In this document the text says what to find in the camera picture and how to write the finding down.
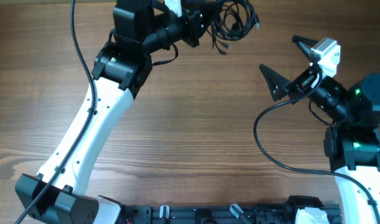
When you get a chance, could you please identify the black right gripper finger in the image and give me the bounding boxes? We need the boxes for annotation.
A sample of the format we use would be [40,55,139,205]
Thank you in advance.
[292,35,318,62]
[259,63,291,101]

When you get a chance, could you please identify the black cable bundle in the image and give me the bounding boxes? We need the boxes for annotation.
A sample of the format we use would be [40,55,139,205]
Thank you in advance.
[208,0,261,56]

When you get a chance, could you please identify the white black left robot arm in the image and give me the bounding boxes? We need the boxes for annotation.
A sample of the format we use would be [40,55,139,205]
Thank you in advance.
[15,1,221,223]

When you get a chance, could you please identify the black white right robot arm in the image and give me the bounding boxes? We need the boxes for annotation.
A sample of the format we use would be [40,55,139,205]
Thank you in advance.
[259,35,380,223]

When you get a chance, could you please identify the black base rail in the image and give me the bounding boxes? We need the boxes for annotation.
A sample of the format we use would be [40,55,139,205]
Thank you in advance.
[116,195,343,224]

